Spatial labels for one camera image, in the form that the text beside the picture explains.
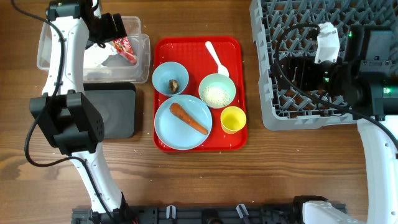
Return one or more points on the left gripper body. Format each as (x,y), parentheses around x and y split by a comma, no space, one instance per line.
(105,30)

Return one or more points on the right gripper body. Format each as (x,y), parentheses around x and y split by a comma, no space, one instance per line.
(309,76)

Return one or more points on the red snack wrapper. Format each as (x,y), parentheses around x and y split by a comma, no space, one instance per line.
(124,48)

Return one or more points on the white napkin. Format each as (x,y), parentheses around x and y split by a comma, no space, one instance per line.
(96,57)

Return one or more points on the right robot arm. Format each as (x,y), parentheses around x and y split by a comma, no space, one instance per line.
(362,77)

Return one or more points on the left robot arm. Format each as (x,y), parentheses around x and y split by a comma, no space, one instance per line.
(69,22)

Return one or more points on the grey dishwasher rack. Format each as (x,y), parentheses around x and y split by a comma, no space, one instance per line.
(288,109)

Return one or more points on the clear plastic bin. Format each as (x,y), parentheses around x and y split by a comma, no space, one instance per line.
(125,71)

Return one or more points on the black tray bin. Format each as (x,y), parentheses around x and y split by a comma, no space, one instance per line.
(118,109)

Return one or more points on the white plastic spoon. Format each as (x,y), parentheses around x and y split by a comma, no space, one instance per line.
(221,68)

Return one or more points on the small blue bowl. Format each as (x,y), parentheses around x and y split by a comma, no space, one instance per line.
(167,71)

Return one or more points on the yellow cup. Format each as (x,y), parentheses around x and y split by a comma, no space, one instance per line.
(233,119)

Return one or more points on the green bowl with rice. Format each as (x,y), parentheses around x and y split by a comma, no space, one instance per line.
(217,91)

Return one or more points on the brown mushroom piece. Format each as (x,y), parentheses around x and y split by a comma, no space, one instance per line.
(173,86)

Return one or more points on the red serving tray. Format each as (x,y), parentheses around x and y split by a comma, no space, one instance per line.
(194,56)

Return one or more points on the orange carrot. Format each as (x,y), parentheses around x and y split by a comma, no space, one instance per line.
(181,114)

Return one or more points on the light blue plate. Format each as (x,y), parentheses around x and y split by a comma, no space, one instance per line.
(176,134)

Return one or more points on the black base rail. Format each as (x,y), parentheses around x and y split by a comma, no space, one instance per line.
(275,213)

